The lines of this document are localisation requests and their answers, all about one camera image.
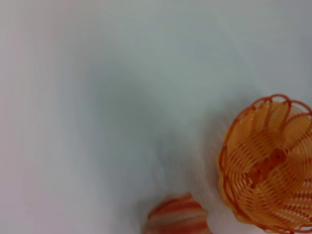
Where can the orange white striped toy bread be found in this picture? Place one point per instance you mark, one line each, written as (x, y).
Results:
(178, 217)

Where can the orange woven plastic basket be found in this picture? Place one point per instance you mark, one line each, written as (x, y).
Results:
(268, 170)

